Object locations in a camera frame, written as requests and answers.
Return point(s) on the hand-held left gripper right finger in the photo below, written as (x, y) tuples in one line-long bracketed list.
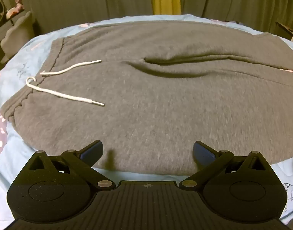
[(202, 152)]

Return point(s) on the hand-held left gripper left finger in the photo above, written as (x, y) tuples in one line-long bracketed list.
[(92, 149)]

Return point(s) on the grey sweat pants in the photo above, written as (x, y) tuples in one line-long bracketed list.
[(149, 105)]

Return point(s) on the light blue printed bed sheet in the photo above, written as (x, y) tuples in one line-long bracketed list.
[(29, 52)]

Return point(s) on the grey padded chair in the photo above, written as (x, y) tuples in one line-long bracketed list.
[(14, 36)]

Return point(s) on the dark dressing desk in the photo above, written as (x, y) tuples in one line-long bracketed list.
[(2, 30)]

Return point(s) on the pink plush toy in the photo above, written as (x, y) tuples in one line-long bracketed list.
[(14, 10)]

